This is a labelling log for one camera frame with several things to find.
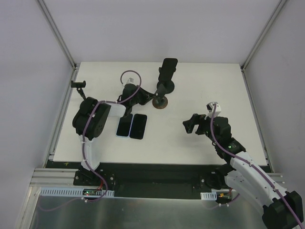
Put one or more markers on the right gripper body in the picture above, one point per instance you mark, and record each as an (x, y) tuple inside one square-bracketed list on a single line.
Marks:
[(198, 124)]

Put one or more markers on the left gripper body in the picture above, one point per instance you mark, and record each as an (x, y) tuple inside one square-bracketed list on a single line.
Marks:
[(145, 96)]

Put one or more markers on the brown-base phone stand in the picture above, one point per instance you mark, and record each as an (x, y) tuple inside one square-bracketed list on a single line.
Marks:
[(159, 100)]

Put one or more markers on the black phone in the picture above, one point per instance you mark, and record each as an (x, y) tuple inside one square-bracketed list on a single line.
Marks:
[(170, 62), (138, 126)]

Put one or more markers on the light blue phone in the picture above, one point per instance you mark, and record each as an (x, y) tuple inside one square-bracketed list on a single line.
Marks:
[(124, 126)]

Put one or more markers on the black round-base phone stand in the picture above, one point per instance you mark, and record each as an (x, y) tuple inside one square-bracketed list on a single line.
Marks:
[(79, 87)]

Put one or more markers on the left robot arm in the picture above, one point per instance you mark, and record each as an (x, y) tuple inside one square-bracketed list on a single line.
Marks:
[(90, 120)]

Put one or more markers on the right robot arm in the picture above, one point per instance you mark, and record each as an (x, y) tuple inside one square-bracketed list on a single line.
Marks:
[(279, 208)]

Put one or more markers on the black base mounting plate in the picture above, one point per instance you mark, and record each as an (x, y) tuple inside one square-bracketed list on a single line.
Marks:
[(130, 180)]

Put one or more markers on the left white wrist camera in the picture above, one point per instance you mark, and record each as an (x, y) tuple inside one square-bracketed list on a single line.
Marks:
[(130, 81)]

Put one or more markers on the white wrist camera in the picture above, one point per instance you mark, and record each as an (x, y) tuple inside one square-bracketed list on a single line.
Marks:
[(130, 81), (214, 109)]

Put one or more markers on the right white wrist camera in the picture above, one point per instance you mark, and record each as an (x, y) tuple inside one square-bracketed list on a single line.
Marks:
[(214, 109)]

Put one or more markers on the right white cable duct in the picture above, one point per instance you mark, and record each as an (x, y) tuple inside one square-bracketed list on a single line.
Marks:
[(212, 196)]

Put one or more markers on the white cable duct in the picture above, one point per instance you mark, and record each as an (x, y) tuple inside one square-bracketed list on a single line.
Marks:
[(212, 196), (75, 192)]

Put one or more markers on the right aluminium frame post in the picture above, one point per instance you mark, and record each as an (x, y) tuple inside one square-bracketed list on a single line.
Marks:
[(266, 29)]

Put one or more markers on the aluminium frame post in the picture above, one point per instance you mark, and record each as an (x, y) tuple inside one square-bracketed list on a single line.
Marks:
[(56, 32), (266, 29)]

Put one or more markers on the left aluminium frame post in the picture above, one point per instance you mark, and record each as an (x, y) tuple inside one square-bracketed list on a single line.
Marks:
[(56, 32)]

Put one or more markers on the left white cable duct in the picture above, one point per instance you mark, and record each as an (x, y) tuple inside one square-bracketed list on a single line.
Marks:
[(75, 192)]

